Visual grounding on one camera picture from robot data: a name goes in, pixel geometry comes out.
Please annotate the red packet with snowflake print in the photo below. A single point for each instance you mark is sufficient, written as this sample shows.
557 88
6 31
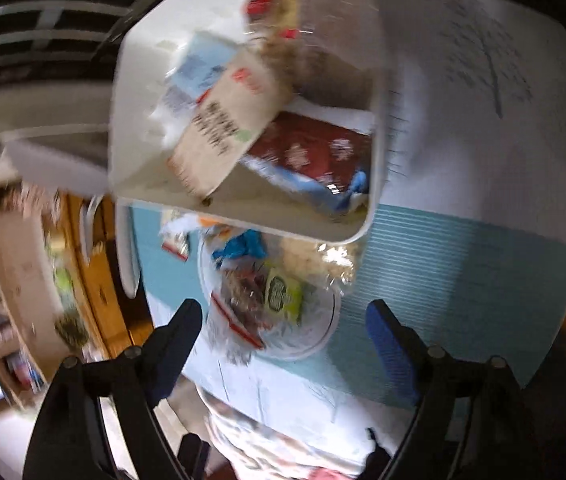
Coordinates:
313 145

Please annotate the pile of snack packets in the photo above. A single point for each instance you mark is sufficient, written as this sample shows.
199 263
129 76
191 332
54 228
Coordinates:
313 340

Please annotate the blue and white snack packet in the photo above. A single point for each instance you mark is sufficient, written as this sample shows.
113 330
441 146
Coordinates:
198 70

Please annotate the green snack packet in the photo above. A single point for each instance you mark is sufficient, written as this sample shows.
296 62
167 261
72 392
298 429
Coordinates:
283 295

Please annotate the teal and white printed tablecloth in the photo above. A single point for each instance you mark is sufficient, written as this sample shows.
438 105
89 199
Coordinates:
438 285

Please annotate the white plastic bin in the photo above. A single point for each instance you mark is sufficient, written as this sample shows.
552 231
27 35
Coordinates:
138 110

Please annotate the white and orange stick packet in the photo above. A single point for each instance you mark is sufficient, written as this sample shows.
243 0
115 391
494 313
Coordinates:
203 222

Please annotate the beige packet with dark print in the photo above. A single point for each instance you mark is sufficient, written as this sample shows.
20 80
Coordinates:
228 125

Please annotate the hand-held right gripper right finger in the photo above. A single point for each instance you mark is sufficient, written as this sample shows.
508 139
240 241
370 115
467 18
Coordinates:
388 350

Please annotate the metal rack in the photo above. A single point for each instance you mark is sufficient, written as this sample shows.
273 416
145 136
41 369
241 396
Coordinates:
38 35

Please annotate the wooden cabinet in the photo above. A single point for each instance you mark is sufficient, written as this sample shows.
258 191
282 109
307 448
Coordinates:
108 300

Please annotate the floral blanket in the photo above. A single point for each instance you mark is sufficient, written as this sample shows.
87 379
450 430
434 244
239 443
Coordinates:
258 445

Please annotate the small red and white packet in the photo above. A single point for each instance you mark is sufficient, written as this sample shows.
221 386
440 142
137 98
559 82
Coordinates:
178 246

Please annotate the blue and white flat packet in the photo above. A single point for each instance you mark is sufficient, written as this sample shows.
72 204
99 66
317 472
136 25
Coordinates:
313 187

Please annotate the bookshelf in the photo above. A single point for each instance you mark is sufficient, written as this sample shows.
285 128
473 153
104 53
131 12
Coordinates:
13 285

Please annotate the red and brown nut packet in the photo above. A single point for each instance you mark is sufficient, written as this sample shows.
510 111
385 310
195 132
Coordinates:
243 300

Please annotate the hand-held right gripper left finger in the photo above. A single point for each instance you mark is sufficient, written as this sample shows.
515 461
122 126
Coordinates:
183 330

